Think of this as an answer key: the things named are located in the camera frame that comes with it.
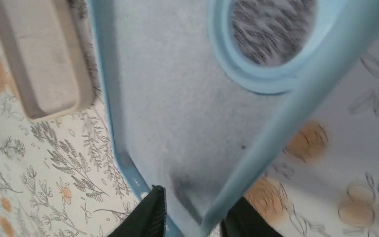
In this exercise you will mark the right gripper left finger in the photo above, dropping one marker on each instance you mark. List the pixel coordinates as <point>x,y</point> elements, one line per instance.
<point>148,219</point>

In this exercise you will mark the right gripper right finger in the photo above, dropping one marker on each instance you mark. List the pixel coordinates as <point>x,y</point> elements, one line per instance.
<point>244,221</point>

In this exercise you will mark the floral patterned table mat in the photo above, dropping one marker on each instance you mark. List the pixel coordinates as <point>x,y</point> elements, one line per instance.
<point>59,177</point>

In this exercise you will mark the beige phone case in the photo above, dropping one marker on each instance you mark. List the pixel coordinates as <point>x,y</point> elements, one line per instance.
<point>44,53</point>

